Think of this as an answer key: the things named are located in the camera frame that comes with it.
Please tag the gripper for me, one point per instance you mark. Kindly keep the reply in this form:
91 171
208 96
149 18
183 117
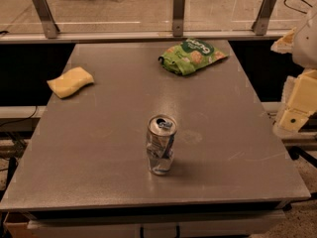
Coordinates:
306 45

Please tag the crushed silver redbull can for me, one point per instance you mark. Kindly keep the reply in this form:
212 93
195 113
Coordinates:
160 137

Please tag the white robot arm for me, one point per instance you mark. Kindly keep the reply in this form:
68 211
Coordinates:
301 41

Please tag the green snack bag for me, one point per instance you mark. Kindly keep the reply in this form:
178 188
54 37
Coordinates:
190 56

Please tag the yellow sponge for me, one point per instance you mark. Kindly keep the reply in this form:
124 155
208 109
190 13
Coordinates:
70 82

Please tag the cardboard box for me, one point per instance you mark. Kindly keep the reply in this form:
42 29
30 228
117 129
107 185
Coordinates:
17 225

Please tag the white metal rail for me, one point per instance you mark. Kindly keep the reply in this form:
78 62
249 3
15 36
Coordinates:
40 38

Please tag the right metal bracket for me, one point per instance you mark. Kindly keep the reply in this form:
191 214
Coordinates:
261 22

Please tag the metal bracket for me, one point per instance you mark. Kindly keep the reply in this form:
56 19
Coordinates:
261 22
178 17
50 27

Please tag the middle metal bracket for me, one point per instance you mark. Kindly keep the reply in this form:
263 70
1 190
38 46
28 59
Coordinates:
178 17

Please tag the left metal bracket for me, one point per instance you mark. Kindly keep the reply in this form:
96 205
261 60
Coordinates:
50 27

